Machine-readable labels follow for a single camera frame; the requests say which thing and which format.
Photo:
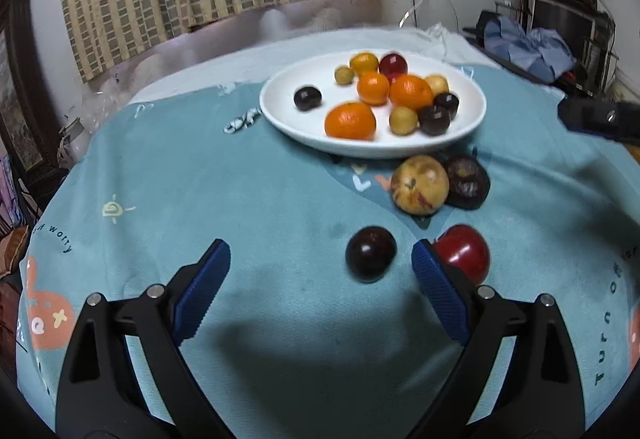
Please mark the small orange tangerine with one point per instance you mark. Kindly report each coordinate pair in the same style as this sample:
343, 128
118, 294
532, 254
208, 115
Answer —
363, 63

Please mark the medium red plum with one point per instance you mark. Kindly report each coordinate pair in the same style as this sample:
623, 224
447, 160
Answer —
465, 251

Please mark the small yellow round fruit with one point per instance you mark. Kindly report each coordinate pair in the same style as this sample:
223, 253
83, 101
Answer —
344, 74

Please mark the blue cloth pile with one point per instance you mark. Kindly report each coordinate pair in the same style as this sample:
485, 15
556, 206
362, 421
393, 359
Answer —
530, 49

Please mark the white oval plate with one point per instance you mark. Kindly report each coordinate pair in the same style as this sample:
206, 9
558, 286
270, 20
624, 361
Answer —
295, 129

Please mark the large orange tangerine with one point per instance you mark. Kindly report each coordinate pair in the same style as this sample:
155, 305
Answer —
373, 87
350, 120
411, 92

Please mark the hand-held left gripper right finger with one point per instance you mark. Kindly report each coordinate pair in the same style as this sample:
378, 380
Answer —
442, 294

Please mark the dark wooden framed picture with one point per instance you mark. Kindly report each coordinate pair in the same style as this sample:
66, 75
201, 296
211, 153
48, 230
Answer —
20, 69

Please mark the wrinkled dark passion fruit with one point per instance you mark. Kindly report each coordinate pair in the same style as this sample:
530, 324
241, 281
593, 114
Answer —
468, 184

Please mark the small red plum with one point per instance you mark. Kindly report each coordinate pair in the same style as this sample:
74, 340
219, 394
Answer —
393, 64

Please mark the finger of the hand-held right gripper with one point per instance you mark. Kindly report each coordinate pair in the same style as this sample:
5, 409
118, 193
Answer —
585, 116

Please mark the black hat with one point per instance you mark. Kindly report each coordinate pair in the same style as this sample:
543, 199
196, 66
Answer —
482, 21

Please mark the tan passion fruit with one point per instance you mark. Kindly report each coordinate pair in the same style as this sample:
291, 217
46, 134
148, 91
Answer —
419, 184

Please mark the black monitor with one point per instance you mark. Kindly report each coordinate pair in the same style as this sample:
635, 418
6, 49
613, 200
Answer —
560, 16

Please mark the dark purple plum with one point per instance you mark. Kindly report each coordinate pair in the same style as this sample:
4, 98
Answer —
307, 98
447, 101
370, 253
434, 120

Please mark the clear glass kettle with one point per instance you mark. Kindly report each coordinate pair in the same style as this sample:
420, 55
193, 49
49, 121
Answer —
75, 141

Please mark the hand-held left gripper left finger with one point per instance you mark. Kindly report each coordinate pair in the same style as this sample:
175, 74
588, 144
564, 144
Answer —
200, 294

